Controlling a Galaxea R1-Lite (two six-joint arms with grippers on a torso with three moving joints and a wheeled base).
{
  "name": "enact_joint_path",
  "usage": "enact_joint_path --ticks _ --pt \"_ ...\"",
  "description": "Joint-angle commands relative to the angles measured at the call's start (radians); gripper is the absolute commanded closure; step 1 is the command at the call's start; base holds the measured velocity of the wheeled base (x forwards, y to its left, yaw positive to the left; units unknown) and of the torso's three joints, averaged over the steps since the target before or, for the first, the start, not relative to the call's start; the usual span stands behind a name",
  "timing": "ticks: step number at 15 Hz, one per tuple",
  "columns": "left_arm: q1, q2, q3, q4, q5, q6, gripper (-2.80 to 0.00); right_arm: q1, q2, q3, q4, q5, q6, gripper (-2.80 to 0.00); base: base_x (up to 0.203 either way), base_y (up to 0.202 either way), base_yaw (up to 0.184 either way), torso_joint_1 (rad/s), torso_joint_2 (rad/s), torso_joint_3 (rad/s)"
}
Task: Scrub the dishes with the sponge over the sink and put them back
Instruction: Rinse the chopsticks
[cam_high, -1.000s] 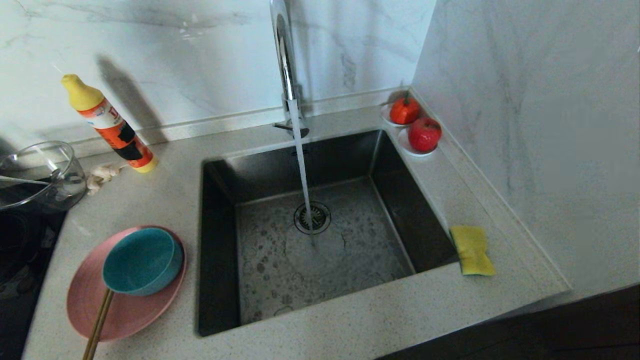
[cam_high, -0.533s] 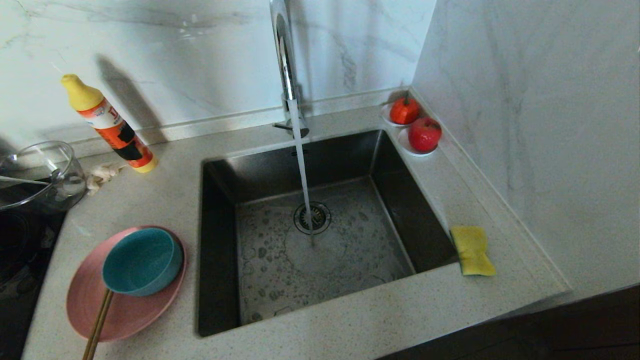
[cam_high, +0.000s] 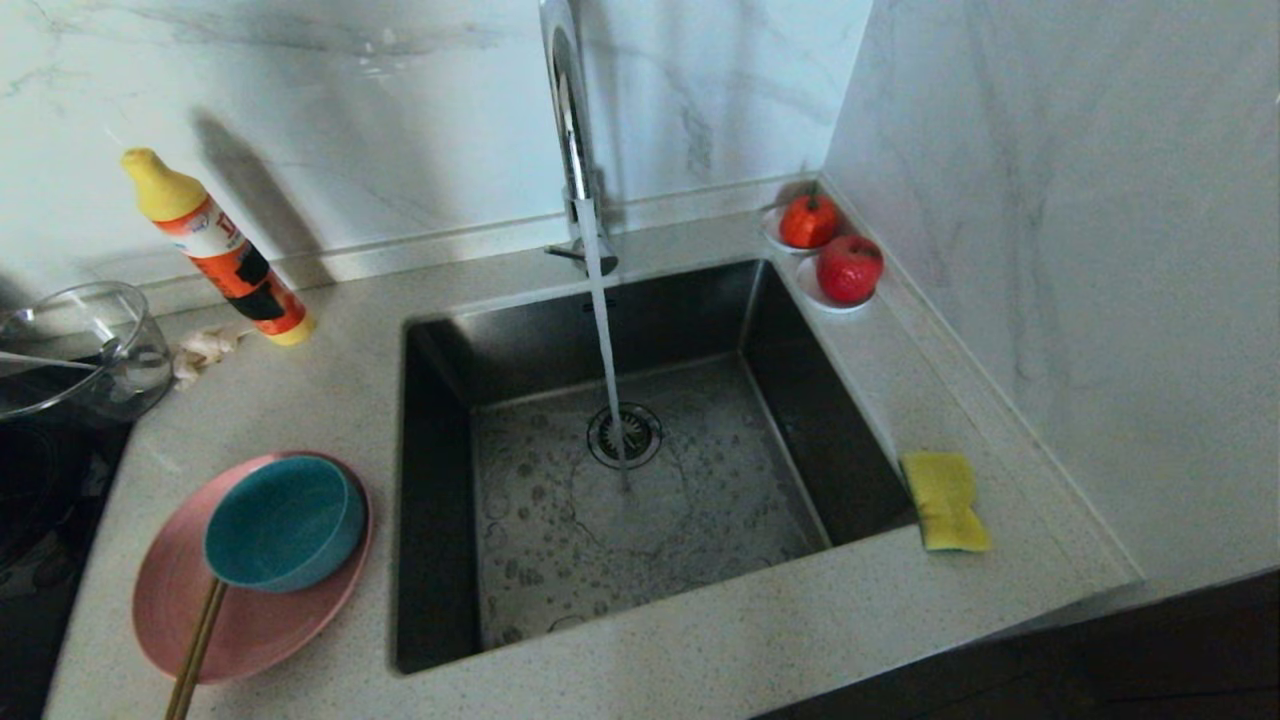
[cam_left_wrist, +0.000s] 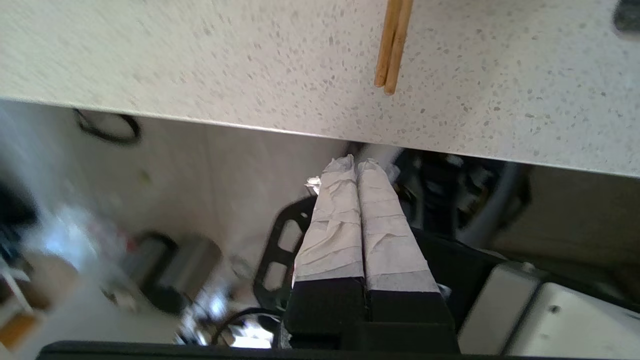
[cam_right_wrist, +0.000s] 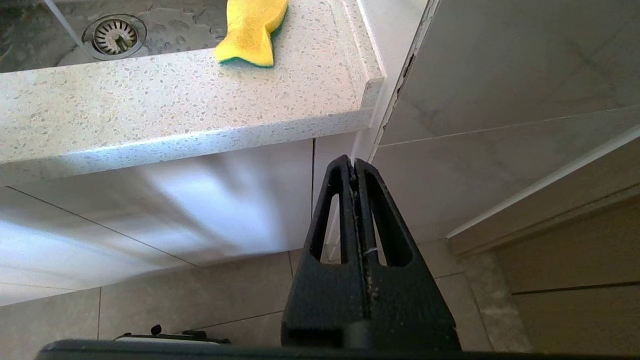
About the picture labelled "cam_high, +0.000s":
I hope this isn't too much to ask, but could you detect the round metal drain strainer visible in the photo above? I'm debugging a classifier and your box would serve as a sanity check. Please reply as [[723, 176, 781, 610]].
[[586, 403, 663, 471]]

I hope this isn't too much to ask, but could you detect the running water stream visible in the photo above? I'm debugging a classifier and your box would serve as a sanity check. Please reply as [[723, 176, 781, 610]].
[[576, 197, 634, 494]]

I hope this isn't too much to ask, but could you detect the yellow orange white detergent bottle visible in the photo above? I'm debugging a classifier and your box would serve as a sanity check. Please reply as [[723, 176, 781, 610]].
[[121, 148, 316, 347]]

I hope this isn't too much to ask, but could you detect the black cooktop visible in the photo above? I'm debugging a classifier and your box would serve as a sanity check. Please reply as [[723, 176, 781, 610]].
[[0, 418, 131, 720]]

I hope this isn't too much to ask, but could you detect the chrome faucet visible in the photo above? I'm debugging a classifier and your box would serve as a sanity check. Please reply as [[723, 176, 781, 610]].
[[538, 0, 620, 279]]

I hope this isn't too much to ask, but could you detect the teal bowl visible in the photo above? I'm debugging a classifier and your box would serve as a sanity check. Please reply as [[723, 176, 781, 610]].
[[204, 456, 367, 593]]

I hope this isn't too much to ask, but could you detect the yellow green sponge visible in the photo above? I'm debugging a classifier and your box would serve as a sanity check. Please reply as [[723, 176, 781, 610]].
[[899, 451, 993, 553]]

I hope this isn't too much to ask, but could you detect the metal utensil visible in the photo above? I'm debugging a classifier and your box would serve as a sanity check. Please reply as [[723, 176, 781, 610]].
[[0, 351, 98, 374]]

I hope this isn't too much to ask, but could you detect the pink plate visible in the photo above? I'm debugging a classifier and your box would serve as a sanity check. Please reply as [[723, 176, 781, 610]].
[[132, 452, 375, 685]]

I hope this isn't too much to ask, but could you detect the stainless steel sink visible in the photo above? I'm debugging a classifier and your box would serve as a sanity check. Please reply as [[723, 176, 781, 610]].
[[390, 257, 922, 677]]

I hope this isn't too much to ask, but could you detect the clear glass bowl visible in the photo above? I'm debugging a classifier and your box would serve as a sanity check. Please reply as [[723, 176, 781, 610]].
[[0, 281, 173, 426]]

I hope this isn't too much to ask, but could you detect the red apple on dish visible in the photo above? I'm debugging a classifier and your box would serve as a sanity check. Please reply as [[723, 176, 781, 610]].
[[796, 254, 883, 315]]

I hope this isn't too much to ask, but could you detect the garlic bulb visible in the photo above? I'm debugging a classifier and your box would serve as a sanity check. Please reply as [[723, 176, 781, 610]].
[[172, 328, 246, 391]]

